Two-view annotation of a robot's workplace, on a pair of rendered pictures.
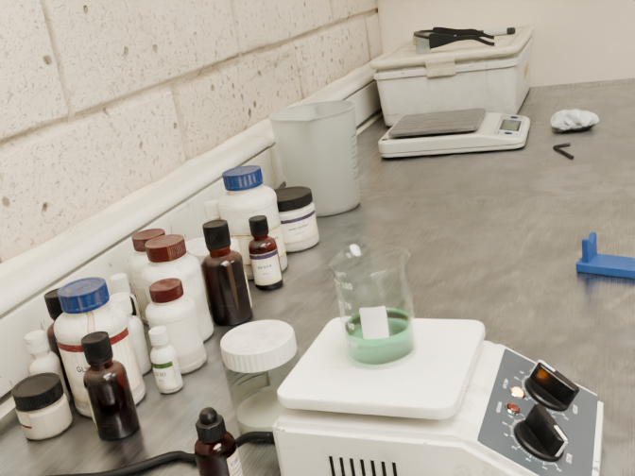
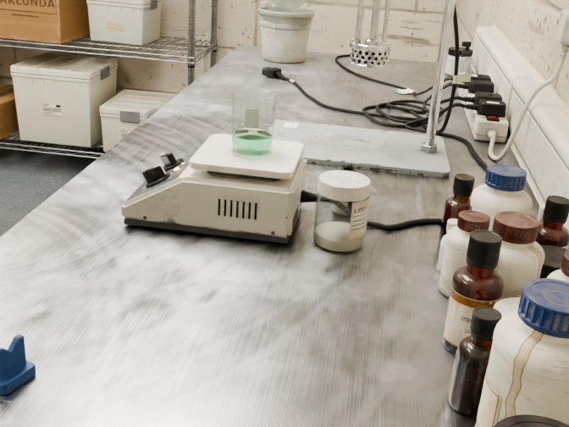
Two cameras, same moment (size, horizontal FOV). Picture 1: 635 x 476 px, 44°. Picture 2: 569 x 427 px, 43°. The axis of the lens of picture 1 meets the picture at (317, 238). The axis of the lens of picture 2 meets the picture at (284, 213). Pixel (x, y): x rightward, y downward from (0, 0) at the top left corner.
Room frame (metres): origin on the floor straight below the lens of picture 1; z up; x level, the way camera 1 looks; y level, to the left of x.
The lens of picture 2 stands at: (1.28, -0.22, 1.10)
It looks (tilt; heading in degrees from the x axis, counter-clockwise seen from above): 23 degrees down; 163
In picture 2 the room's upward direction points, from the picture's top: 4 degrees clockwise
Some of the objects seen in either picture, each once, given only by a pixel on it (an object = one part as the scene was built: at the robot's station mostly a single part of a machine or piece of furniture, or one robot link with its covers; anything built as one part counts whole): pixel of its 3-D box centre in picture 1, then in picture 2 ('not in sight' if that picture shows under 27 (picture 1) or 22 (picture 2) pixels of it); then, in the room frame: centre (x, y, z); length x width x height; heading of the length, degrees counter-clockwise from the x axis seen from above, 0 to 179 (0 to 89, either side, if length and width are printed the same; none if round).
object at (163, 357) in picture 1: (163, 359); (450, 246); (0.65, 0.16, 0.78); 0.02 x 0.02 x 0.06
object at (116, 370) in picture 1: (107, 383); (459, 212); (0.59, 0.19, 0.79); 0.04 x 0.04 x 0.09
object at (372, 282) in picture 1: (373, 303); (254, 123); (0.49, -0.03, 0.87); 0.06 x 0.05 x 0.08; 19
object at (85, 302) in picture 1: (96, 345); (497, 219); (0.64, 0.21, 0.81); 0.06 x 0.06 x 0.11
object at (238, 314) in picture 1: (224, 271); (476, 292); (0.79, 0.10, 0.80); 0.04 x 0.04 x 0.11
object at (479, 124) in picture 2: not in sight; (480, 103); (0.02, 0.55, 0.77); 0.40 x 0.06 x 0.04; 157
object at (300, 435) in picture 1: (428, 418); (226, 186); (0.47, -0.06, 0.79); 0.22 x 0.13 x 0.08; 66
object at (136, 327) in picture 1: (128, 333); not in sight; (0.69, 0.19, 0.79); 0.03 x 0.03 x 0.08
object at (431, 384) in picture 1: (386, 361); (249, 155); (0.48, -0.03, 0.83); 0.12 x 0.12 x 0.01; 66
